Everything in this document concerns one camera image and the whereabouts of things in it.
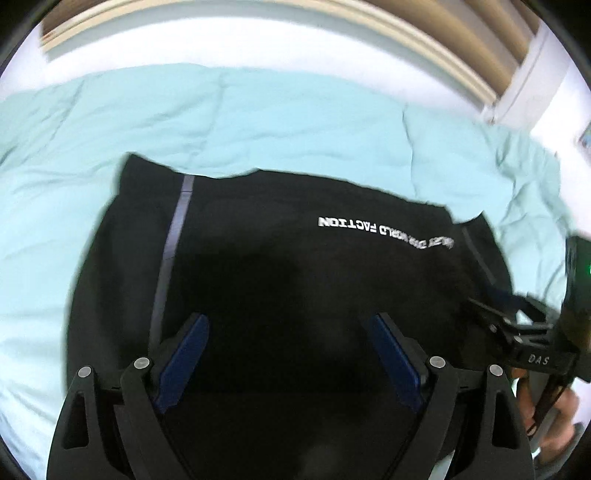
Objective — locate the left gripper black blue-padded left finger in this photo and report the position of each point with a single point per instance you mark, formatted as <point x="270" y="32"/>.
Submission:
<point x="110" y="425"/>

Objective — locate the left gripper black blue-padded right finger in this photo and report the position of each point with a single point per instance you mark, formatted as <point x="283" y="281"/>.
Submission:
<point x="472" y="413"/>

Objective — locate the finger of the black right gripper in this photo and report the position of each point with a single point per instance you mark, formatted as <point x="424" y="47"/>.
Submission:
<point x="506" y="305"/>

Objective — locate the black hooded jacket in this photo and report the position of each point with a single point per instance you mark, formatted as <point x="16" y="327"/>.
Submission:
<point x="287" y="269"/>

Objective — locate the person's right hand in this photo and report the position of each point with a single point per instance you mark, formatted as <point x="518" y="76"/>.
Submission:
<point x="562" y="431"/>

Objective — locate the black tracker with green light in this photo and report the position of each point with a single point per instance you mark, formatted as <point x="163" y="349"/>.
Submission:
<point x="574" y="320"/>

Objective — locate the wooden slatted headboard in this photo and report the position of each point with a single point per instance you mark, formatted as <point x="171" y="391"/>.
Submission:
<point x="481" y="44"/>

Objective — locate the light teal duvet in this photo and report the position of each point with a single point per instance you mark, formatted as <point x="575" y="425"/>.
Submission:
<point x="62" y="147"/>

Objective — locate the white bed sheet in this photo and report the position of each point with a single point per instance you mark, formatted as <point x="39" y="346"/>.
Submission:
<point x="278" y="39"/>

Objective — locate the wall map poster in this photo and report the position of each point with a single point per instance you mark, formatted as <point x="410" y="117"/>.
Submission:
<point x="584" y="141"/>

